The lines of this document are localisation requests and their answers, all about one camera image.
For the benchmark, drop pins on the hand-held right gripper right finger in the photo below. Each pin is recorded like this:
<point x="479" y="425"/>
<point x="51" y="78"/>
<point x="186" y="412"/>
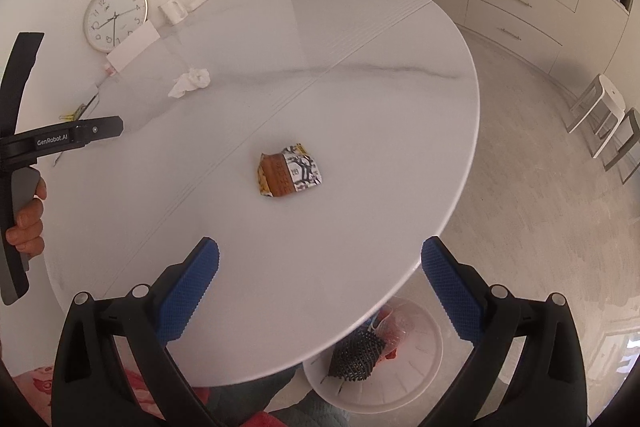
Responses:
<point x="450" y="287"/>

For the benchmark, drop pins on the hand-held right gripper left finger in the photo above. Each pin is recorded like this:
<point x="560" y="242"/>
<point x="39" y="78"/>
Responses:
<point x="192" y="287"/>

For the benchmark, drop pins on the white trash bin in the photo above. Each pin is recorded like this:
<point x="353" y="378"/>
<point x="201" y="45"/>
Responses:
<point x="422" y="362"/>

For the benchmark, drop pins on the black foam net sleeve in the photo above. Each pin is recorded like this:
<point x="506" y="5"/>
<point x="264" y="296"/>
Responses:
<point x="357" y="354"/>

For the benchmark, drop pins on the brown snack wrapper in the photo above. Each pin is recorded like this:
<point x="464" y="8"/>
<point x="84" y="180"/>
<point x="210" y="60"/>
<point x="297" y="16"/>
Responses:
<point x="287" y="172"/>

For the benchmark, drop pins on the white tissue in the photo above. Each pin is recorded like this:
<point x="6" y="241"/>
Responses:
<point x="190" y="81"/>

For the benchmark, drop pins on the person's left hand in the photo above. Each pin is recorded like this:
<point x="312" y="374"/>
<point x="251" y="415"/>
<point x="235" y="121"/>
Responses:
<point x="30" y="227"/>

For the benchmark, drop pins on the dark green pen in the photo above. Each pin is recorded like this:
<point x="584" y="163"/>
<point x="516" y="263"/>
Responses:
<point x="91" y="103"/>

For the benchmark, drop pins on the small pink-label bottle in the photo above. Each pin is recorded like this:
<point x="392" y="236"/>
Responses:
<point x="110" y="68"/>

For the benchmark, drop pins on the white cardboard box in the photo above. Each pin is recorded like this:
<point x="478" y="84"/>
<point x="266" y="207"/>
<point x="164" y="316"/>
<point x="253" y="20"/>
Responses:
<point x="132" y="47"/>

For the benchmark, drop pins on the dark teal clothing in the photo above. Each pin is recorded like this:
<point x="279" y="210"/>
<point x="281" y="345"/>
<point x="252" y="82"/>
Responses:
<point x="280" y="394"/>

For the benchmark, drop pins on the white mug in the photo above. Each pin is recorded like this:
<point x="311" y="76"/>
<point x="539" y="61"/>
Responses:
<point x="174" y="9"/>

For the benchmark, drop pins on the pink printed clothing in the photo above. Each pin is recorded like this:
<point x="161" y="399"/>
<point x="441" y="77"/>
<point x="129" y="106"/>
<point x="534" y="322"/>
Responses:
<point x="37" y="387"/>

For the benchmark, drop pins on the grey stool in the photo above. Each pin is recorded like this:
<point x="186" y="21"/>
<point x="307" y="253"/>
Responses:
<point x="627" y="132"/>

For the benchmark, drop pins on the white stool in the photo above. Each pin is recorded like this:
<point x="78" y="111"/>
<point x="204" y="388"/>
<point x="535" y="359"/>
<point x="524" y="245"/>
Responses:
<point x="607" y="94"/>

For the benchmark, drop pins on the round white wall clock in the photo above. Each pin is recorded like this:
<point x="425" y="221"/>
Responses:
<point x="115" y="17"/>

